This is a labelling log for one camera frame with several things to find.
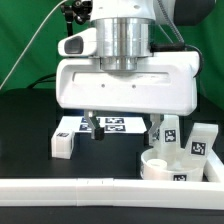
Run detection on white round stool seat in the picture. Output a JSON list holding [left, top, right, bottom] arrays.
[[140, 149, 203, 182]]

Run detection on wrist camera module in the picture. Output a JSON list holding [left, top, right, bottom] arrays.
[[58, 28, 97, 57]]

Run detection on white cable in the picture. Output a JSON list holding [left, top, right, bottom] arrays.
[[0, 0, 68, 91]]

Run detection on white L-shaped obstacle frame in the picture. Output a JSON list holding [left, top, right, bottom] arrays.
[[0, 153, 224, 210]]

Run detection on black cable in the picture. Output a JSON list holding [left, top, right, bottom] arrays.
[[27, 73, 58, 90]]

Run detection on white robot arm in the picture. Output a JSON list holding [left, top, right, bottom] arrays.
[[56, 0, 216, 140]]

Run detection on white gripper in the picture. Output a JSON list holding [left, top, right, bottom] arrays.
[[56, 51, 199, 146]]

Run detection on white marker sheet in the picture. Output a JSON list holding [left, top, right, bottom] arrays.
[[58, 116, 146, 134]]

